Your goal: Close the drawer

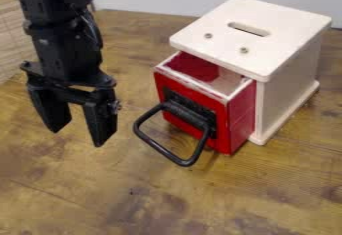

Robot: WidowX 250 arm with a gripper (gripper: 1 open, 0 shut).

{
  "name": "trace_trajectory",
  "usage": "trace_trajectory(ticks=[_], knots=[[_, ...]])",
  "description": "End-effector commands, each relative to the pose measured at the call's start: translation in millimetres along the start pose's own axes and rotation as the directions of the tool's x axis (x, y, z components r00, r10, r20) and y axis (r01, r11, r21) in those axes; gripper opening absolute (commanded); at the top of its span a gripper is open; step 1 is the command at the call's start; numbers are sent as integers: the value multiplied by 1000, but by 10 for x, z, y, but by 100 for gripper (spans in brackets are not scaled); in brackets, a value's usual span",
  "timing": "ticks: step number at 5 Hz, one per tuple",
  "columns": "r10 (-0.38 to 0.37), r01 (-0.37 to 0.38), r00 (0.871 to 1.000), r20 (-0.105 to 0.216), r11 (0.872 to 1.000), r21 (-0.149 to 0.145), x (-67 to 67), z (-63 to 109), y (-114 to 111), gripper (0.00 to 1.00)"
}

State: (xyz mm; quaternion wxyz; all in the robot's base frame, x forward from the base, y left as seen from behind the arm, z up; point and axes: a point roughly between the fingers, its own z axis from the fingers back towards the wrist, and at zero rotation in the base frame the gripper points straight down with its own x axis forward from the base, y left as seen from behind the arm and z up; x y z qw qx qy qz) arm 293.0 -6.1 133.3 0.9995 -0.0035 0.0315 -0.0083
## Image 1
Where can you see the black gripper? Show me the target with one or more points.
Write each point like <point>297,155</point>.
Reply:
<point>67,76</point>

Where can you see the red drawer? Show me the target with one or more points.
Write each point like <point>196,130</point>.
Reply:
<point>223,92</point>

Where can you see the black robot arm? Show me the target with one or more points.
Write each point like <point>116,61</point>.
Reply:
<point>47,11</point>

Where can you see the white wooden box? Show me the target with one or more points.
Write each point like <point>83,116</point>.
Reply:
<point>269,43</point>

